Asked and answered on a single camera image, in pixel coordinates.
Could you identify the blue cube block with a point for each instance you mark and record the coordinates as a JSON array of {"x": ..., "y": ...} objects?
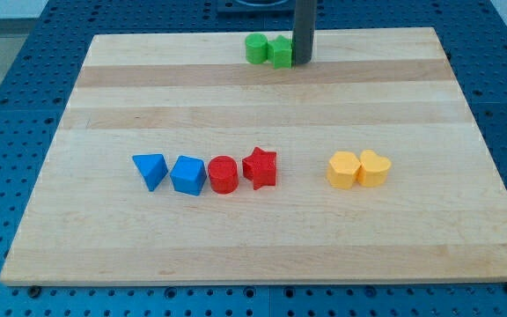
[{"x": 188, "y": 175}]

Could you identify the wooden board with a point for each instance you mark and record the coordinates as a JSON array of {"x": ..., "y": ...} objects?
[{"x": 440, "y": 217}]

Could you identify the red star block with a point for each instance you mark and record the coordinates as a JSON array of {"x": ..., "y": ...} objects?
[{"x": 260, "y": 168}]

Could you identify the red cylinder block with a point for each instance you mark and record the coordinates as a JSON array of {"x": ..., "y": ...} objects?
[{"x": 223, "y": 174}]

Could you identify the yellow hexagon block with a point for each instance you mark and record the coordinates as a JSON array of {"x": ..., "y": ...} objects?
[{"x": 342, "y": 169}]

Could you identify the blue triangle block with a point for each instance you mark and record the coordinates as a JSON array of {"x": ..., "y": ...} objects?
[{"x": 152, "y": 168}]

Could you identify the green star block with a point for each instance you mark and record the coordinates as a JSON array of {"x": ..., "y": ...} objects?
[{"x": 280, "y": 52}]

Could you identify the green cylinder block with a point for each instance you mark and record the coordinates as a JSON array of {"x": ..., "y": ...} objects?
[{"x": 256, "y": 45}]

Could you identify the yellow heart block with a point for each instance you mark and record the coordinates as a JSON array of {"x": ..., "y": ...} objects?
[{"x": 374, "y": 169}]

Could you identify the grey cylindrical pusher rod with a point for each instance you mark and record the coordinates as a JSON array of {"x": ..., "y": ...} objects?
[{"x": 303, "y": 31}]

